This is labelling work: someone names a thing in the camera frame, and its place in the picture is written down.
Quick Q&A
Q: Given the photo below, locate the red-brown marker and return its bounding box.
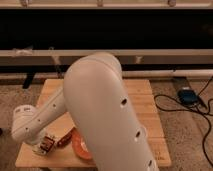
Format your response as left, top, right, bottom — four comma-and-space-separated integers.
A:
57, 131, 72, 148

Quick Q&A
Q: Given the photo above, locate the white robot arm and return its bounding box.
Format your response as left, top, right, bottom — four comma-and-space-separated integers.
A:
12, 52, 159, 171

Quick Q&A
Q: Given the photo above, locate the blue black device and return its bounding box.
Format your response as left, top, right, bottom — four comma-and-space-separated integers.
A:
178, 87, 198, 105

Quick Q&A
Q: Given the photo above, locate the orange bowl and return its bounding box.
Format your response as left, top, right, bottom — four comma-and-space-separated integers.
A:
71, 128, 92, 160

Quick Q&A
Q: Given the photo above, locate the long white rail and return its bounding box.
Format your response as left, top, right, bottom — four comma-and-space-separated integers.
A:
0, 49, 213, 66

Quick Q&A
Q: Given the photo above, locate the dark orange-striped eraser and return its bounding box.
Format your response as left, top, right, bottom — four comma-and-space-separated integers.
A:
39, 135, 55, 153

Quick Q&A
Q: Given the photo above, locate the white sponge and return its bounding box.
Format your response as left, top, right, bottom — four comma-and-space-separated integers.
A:
32, 146, 47, 156

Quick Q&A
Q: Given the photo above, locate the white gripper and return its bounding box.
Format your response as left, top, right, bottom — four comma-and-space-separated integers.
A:
33, 132, 49, 154

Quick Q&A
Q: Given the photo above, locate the black cable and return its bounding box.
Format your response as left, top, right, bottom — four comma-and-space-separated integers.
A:
153, 75, 213, 164

